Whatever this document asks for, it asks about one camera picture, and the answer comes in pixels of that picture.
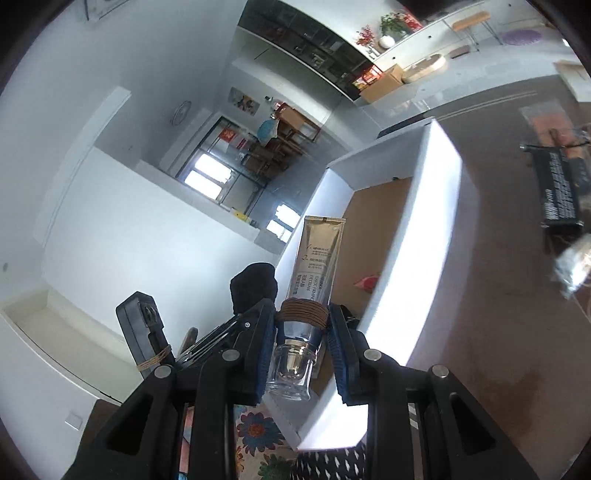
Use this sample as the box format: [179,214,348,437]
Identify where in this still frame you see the white storage box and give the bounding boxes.
[263,117,464,452]

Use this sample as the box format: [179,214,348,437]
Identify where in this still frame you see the bagged chopstick bundle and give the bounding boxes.
[554,233,591,301]

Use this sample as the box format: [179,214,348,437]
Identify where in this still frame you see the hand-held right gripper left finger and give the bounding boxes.
[62,298,278,480]

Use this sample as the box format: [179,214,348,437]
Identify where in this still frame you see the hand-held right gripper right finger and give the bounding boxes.
[325,302,541,480]

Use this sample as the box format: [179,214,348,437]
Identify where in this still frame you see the cardboard box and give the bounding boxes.
[359,64,406,103]

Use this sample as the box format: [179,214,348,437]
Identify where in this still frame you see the colourful wall picture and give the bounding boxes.
[228,88,260,114]

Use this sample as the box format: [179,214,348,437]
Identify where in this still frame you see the black printed box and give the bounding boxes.
[531,145,583,230]

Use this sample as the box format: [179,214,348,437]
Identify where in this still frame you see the black television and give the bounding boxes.
[402,0,462,22]

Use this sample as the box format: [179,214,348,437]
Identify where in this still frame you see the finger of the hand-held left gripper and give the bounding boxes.
[177,310,254,367]

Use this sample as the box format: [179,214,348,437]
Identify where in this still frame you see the white television cabinet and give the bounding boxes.
[369,9,467,63]

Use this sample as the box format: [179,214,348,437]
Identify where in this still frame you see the wooden bench hairpin legs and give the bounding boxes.
[451,10,502,47]

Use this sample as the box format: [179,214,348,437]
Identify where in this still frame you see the dark glass cabinet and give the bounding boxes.
[238,0,384,100]

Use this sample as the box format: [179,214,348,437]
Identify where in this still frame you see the gold cosmetic tube clear cap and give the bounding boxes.
[265,215,346,401]

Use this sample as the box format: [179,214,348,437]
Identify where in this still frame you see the oval wooden tray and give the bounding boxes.
[401,53,448,84]

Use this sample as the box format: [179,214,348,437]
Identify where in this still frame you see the black knit hat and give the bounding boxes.
[229,262,279,317]

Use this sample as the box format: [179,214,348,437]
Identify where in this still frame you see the red orange gift boxes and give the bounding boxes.
[353,65,384,91]

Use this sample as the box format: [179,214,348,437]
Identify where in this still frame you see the purple round mat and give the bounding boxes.
[501,28,544,47]

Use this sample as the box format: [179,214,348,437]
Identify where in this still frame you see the floral mat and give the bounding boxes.
[178,401,299,480]

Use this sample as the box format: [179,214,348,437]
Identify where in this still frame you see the clear plastic package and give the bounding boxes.
[519,99,591,153]

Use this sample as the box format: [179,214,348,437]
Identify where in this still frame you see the bushy green potted plant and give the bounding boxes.
[379,11,411,38]

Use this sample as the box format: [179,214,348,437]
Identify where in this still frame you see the black patterned mat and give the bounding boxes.
[295,445,368,480]

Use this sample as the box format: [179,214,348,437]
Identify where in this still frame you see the white flat box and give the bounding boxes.
[554,60,591,100]

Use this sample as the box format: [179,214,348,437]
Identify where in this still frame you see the brown hair tie bundle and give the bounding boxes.
[281,298,329,329]

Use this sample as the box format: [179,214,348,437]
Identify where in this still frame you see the wooden dining chair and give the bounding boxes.
[277,104,322,144]

